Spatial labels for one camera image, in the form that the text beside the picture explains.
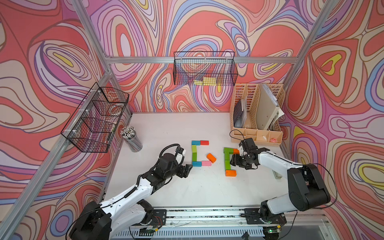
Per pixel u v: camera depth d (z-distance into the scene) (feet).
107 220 1.33
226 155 3.12
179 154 2.33
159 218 2.37
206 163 3.05
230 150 3.20
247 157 2.22
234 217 2.46
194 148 3.26
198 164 2.98
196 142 3.32
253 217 2.37
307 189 1.43
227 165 2.96
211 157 3.07
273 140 3.26
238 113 3.41
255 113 3.38
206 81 2.70
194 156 3.15
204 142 3.32
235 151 2.97
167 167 2.06
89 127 2.37
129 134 2.76
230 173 2.86
